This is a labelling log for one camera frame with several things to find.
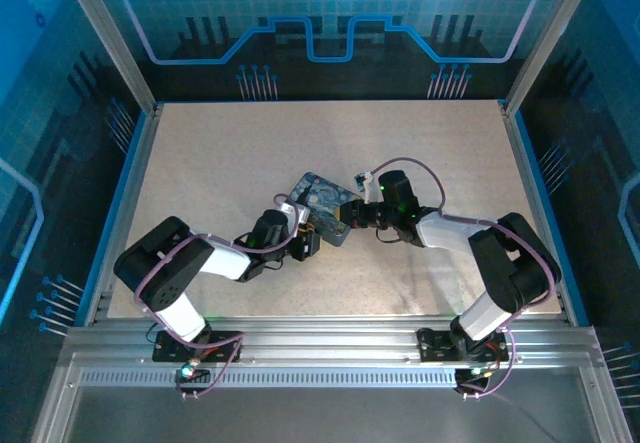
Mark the starry night tin box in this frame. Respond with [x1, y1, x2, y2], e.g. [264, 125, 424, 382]
[288, 171, 364, 248]

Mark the small circuit board with LED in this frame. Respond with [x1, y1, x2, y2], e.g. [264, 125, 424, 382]
[457, 366, 494, 387]
[177, 365, 211, 387]

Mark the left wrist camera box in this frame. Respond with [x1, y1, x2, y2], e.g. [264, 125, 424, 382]
[277, 201, 311, 224]

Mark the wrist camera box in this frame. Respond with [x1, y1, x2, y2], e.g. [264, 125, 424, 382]
[353, 170, 376, 203]
[277, 201, 311, 224]

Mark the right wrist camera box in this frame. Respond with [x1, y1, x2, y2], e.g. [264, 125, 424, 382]
[353, 170, 376, 203]

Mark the wide aluminium frame rail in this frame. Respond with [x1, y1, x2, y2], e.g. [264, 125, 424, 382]
[62, 315, 604, 367]

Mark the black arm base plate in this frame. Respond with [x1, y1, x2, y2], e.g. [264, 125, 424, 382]
[152, 330, 246, 364]
[417, 327, 516, 364]

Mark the slotted aluminium cable duct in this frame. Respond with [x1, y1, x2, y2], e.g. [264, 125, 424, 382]
[78, 368, 462, 389]

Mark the aluminium table side rail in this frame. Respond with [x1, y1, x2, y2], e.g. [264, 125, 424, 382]
[498, 100, 576, 324]
[84, 103, 165, 327]

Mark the aluminium frame post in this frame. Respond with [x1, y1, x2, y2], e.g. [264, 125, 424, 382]
[499, 0, 599, 115]
[55, 0, 160, 115]

